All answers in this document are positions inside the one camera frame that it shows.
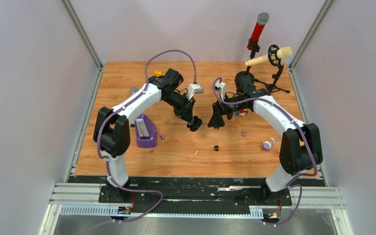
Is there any purple cable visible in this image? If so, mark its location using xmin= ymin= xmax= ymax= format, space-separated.
xmin=211 ymin=77 xmax=319 ymax=227
xmin=96 ymin=49 xmax=198 ymax=235

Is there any black tripod mic stand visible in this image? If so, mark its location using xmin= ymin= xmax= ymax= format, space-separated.
xmin=255 ymin=45 xmax=290 ymax=94

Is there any red microphone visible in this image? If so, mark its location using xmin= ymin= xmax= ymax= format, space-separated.
xmin=247 ymin=12 xmax=270 ymax=50

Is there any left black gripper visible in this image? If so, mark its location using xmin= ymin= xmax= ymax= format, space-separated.
xmin=163 ymin=92 xmax=196 ymax=125

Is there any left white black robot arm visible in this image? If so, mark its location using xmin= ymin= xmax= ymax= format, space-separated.
xmin=93 ymin=69 xmax=204 ymax=202

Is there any yellow green toy block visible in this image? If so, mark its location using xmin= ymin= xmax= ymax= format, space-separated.
xmin=154 ymin=70 xmax=163 ymax=77

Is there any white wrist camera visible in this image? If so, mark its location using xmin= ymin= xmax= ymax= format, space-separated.
xmin=186 ymin=83 xmax=204 ymax=100
xmin=214 ymin=81 xmax=226 ymax=100

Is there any colourful toy block pile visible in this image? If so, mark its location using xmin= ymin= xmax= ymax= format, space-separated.
xmin=235 ymin=109 xmax=249 ymax=117

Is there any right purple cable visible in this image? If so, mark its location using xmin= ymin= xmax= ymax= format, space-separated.
xmin=211 ymin=77 xmax=319 ymax=227

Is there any purple stapler box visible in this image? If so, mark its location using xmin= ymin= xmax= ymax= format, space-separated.
xmin=135 ymin=114 xmax=158 ymax=148

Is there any black earbud charging case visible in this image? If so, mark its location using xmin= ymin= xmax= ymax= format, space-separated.
xmin=187 ymin=116 xmax=202 ymax=132

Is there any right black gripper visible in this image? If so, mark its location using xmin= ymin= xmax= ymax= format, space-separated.
xmin=208 ymin=93 xmax=247 ymax=128

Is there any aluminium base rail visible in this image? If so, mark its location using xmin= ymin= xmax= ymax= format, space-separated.
xmin=39 ymin=175 xmax=353 ymax=235

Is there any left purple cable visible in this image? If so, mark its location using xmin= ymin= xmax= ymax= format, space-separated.
xmin=96 ymin=49 xmax=198 ymax=235

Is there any clear glitter tube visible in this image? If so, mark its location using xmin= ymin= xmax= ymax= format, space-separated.
xmin=129 ymin=87 xmax=139 ymax=96

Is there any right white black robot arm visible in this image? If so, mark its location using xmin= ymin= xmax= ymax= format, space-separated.
xmin=208 ymin=71 xmax=323 ymax=205

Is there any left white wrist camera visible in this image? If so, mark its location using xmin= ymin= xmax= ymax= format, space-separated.
xmin=186 ymin=83 xmax=204 ymax=100

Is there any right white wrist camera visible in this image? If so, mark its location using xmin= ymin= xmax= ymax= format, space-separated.
xmin=214 ymin=81 xmax=226 ymax=100

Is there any cream microphone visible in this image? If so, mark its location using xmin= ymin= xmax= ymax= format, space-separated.
xmin=245 ymin=47 xmax=293 ymax=67

